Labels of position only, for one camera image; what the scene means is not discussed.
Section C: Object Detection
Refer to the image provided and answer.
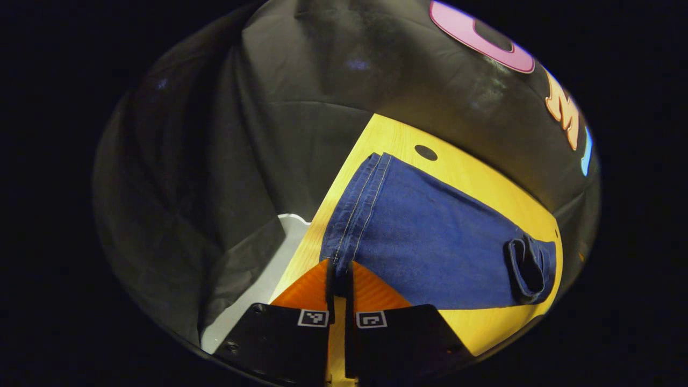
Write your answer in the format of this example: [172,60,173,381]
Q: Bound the blue denim jeans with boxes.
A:
[320,152,558,311]

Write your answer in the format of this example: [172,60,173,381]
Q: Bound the black backdrop cloth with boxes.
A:
[92,0,600,347]

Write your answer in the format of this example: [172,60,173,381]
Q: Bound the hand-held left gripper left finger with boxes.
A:
[215,259,336,385]

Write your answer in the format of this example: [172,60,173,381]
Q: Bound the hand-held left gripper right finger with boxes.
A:
[344,261,474,383]

